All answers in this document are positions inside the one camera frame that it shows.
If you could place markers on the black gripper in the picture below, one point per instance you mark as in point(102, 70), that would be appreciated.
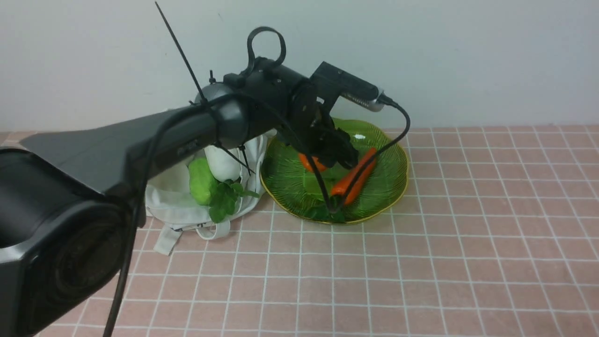
point(315, 133)

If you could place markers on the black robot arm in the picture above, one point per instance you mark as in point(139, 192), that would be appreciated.
point(71, 202)

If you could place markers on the white cloth bag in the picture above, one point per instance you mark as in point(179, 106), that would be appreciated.
point(168, 198)

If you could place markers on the green ribbed glass plate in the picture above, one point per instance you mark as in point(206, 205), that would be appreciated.
point(296, 190)

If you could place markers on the orange carrot with green leaves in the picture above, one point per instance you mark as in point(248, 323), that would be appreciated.
point(346, 190)

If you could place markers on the white radish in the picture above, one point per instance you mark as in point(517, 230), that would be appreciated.
point(224, 167)

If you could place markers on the green leafy vegetable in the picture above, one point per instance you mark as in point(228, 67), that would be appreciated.
point(225, 199)

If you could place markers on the green cucumber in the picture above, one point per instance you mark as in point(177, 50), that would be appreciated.
point(202, 183)

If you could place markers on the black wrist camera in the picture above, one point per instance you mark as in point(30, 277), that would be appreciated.
point(332, 83)

